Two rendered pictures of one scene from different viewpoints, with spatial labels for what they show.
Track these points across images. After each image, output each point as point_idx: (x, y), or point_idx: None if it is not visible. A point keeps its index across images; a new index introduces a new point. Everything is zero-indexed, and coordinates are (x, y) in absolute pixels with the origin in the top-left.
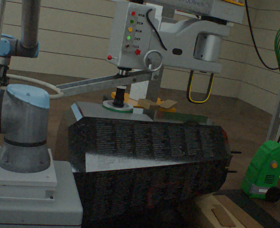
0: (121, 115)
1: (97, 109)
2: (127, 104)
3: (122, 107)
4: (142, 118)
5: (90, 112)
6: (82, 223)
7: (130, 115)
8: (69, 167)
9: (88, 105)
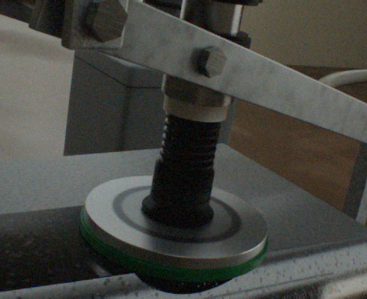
0: (117, 176)
1: (234, 191)
2: (132, 233)
3: (135, 186)
4: (19, 173)
5: (232, 164)
6: None
7: (79, 186)
8: (123, 60)
9: (301, 216)
